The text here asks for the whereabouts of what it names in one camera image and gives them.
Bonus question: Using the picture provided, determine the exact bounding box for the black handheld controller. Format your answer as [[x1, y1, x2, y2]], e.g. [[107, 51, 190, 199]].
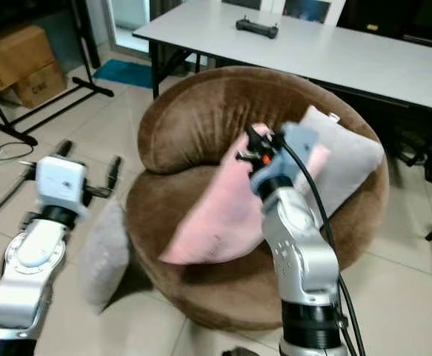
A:
[[236, 18, 281, 40]]

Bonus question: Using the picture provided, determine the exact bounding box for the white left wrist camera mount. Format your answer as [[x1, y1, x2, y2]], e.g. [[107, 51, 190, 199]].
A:
[[35, 156, 87, 217]]

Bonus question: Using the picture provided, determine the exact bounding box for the pink pillow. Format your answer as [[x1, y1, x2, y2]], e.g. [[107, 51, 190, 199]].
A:
[[159, 123, 332, 266]]

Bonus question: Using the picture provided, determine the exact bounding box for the light grey square pillow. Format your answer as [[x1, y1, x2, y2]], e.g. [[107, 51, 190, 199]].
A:
[[290, 105, 387, 225]]

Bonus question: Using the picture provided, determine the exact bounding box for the dark robot foot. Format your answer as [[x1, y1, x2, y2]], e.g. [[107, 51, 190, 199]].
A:
[[219, 346, 262, 356]]

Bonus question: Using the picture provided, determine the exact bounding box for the grey fuzzy pillow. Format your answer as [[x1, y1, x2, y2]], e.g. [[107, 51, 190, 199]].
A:
[[76, 197, 134, 314]]

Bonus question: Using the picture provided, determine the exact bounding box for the white glass-door cabinet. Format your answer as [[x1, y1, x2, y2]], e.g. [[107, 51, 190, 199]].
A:
[[219, 0, 347, 27]]

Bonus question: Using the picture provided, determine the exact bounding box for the black cabinet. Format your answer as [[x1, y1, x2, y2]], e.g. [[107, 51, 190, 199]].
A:
[[338, 0, 432, 51]]

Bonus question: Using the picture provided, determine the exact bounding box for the blue floor mat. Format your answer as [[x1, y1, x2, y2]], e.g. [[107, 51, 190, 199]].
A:
[[93, 59, 156, 90]]

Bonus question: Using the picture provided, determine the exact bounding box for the black metal rack stand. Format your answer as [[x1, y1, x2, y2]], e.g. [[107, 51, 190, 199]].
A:
[[0, 0, 115, 148]]

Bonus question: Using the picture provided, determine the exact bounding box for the large plain cardboard box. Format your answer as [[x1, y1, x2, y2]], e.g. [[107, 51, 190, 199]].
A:
[[0, 24, 58, 92]]

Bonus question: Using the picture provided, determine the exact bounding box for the long white table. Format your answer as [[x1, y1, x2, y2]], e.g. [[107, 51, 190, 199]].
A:
[[133, 0, 432, 114]]

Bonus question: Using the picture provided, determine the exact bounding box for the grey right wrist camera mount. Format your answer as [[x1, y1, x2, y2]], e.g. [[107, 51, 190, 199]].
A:
[[249, 123, 319, 196]]

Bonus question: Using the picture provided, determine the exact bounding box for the small printed cardboard box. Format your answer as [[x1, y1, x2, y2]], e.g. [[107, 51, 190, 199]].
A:
[[12, 62, 69, 110]]

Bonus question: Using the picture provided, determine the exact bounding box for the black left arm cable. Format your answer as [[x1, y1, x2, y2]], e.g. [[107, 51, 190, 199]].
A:
[[0, 174, 38, 235]]

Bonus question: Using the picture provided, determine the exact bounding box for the brown round plush sofa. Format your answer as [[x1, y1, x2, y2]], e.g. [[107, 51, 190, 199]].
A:
[[125, 65, 391, 333]]

